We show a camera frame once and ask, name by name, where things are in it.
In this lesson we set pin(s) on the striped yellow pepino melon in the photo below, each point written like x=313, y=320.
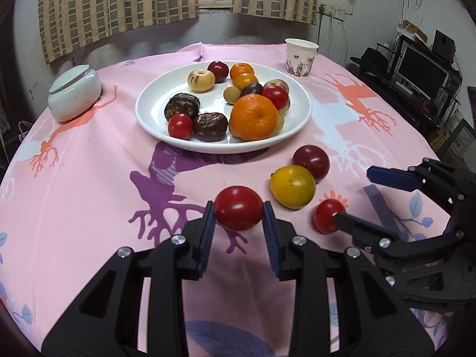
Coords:
x=281, y=123

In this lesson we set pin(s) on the yellow orange citrus fruit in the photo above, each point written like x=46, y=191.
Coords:
x=292, y=186
x=245, y=81

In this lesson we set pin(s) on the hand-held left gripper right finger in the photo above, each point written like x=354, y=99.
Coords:
x=271, y=238

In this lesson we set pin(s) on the white wall socket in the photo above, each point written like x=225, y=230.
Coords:
x=333, y=12

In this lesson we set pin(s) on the red cherry tomato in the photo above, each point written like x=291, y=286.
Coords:
x=179, y=126
x=276, y=96
x=327, y=214
x=238, y=208

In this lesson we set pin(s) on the dark red apple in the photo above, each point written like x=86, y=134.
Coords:
x=218, y=70

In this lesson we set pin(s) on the black computer monitor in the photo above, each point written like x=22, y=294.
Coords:
x=422, y=70

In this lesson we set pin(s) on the dark purple water chestnut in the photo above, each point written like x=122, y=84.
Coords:
x=182, y=106
x=253, y=89
x=210, y=126

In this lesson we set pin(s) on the pale yellow round fruit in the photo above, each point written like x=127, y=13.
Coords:
x=200, y=80

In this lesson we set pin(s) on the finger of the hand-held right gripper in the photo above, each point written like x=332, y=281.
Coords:
x=357, y=227
x=394, y=178

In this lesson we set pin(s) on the white oval plate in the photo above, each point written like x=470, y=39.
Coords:
x=152, y=115

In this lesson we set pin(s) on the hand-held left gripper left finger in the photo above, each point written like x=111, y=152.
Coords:
x=204, y=238

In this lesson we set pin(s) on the black speaker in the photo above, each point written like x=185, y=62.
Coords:
x=444, y=44

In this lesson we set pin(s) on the brownish passion fruit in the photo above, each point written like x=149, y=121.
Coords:
x=279, y=83

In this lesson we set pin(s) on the black hat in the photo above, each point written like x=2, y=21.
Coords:
x=372, y=59

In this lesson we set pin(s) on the black computer desk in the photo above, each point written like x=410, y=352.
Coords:
x=409, y=108

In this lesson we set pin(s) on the small cardboard box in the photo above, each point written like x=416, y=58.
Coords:
x=412, y=28

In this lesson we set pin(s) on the printed paper cup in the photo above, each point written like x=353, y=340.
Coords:
x=301, y=59

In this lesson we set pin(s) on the dark red plum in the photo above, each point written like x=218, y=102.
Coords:
x=311, y=161

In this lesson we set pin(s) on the pale green lidded jar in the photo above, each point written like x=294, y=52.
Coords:
x=74, y=96

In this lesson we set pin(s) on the orange mandarin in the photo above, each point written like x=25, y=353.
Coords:
x=254, y=117
x=241, y=70

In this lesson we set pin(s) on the small yellow round fruit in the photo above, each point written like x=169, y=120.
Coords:
x=231, y=95

